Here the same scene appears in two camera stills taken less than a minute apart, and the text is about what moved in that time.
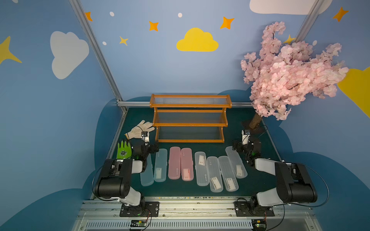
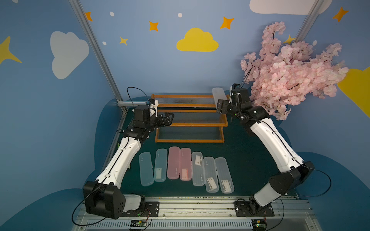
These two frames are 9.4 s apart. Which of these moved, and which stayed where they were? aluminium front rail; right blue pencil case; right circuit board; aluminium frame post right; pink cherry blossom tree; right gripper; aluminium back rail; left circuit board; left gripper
Moved: left gripper; right gripper
Stayed: left circuit board; pink cherry blossom tree; aluminium front rail; aluminium frame post right; aluminium back rail; right circuit board; right blue pencil case
